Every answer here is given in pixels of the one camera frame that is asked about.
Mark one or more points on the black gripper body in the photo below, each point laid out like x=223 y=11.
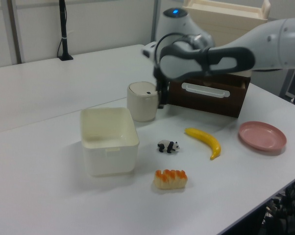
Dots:
x=159 y=83

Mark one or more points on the toy bread with orange glaze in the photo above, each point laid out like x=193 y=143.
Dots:
x=169 y=182

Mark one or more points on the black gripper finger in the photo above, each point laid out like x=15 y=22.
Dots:
x=163 y=98

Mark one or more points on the white plastic box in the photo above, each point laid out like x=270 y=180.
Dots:
x=108 y=161

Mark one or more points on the small panda figurine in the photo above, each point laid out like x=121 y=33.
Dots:
x=168 y=146

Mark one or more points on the small beige trash can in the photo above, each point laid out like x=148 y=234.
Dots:
x=141 y=105

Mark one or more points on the wooden crate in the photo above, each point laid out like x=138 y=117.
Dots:
x=223 y=24

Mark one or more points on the black pole stand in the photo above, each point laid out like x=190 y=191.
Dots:
x=63 y=29

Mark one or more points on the yellow toy banana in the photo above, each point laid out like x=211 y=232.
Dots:
x=206 y=139

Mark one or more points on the pink plastic plate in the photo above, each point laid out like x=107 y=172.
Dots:
x=262 y=137

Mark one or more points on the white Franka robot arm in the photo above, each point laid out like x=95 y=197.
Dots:
x=272 y=46

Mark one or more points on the black mesh object under table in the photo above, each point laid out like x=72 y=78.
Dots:
x=292 y=208

